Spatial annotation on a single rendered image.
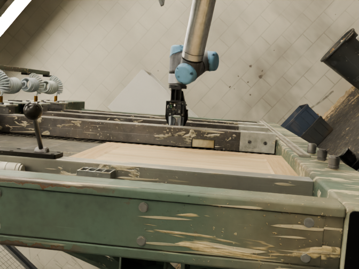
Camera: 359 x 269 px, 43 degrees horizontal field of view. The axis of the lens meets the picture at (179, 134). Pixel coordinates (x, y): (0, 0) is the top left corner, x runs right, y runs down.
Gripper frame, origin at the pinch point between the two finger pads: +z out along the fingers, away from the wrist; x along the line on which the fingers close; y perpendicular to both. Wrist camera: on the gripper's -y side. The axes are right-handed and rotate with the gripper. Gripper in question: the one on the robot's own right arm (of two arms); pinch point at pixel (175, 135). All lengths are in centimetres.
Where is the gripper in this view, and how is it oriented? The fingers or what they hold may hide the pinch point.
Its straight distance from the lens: 181.6
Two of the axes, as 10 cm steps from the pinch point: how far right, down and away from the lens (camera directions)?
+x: 9.9, 0.7, -1.2
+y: -1.3, 0.8, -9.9
